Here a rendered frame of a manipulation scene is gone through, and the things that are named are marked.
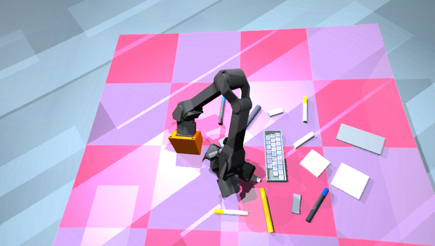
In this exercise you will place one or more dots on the grey cylinder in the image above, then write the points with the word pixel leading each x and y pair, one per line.
pixel 253 114

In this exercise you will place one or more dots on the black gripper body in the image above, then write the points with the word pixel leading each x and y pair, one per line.
pixel 246 171

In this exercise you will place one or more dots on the grey keyboard with white letter keys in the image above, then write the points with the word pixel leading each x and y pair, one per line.
pixel 274 156

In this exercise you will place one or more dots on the white sheet of paper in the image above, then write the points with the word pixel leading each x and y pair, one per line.
pixel 350 181

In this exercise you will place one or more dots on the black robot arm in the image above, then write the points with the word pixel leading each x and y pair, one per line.
pixel 232 157

